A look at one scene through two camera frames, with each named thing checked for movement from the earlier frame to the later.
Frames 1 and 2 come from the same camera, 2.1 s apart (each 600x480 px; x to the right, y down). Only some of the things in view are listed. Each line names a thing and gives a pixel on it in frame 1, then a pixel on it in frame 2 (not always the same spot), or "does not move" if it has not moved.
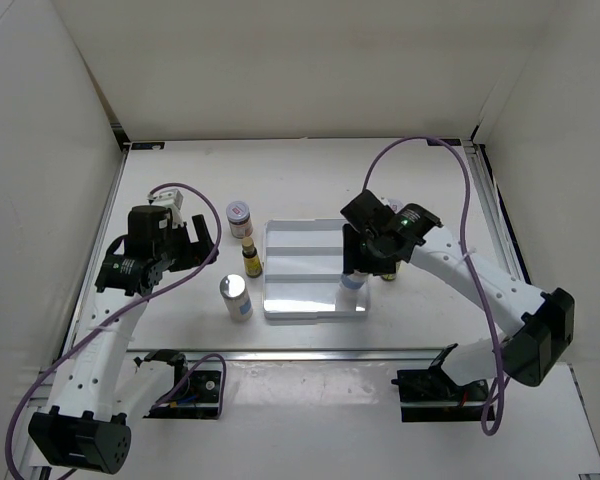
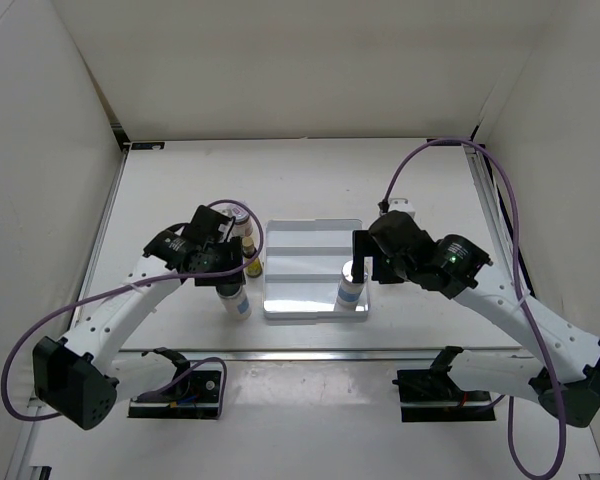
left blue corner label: x=147 y=145 does not move
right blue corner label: x=449 y=141 does not move
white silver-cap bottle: x=238 y=300 does not move
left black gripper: x=196 y=253 → x=225 y=246
